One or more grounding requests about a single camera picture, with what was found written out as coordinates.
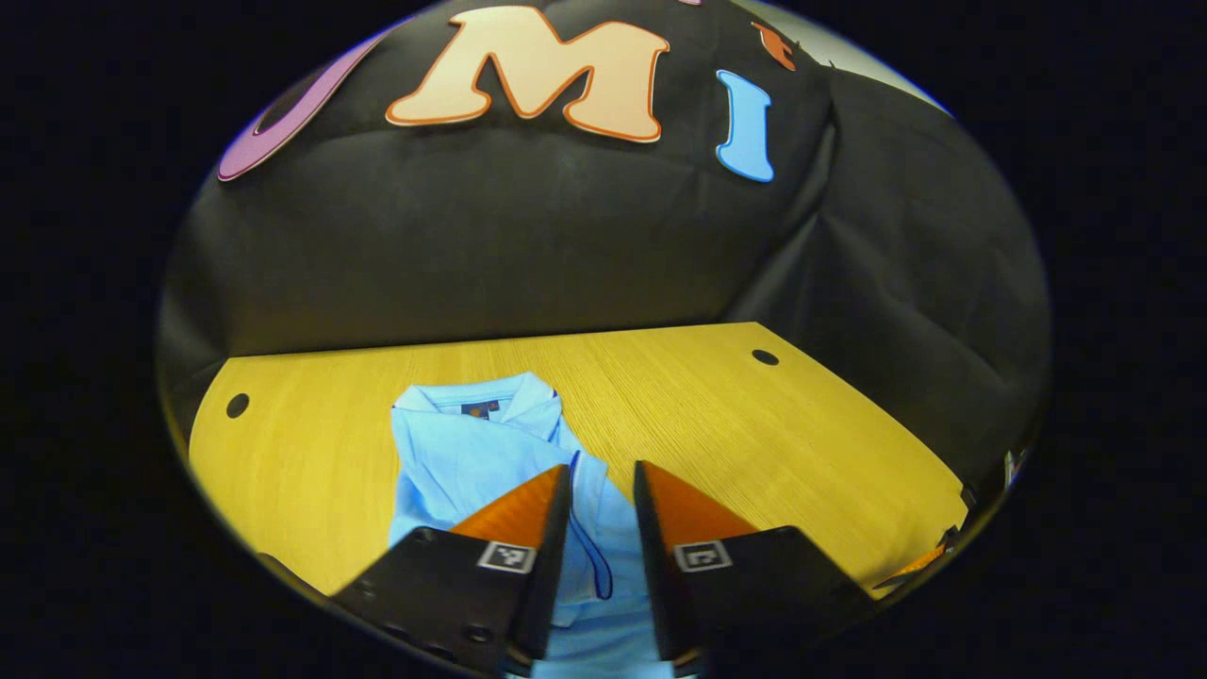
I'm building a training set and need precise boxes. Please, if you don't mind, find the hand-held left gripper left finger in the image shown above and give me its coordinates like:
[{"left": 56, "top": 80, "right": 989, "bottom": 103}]
[{"left": 330, "top": 464, "right": 573, "bottom": 675}]

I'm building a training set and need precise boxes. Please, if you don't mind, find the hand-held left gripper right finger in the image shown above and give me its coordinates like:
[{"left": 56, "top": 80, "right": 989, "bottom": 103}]
[{"left": 633, "top": 460, "right": 878, "bottom": 666}]

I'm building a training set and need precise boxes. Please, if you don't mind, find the light blue T-shirt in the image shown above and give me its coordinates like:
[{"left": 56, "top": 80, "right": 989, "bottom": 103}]
[{"left": 389, "top": 372, "right": 675, "bottom": 679}]

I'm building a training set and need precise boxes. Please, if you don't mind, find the black backdrop cloth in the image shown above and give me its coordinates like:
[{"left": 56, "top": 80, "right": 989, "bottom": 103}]
[{"left": 156, "top": 0, "right": 1052, "bottom": 491}]

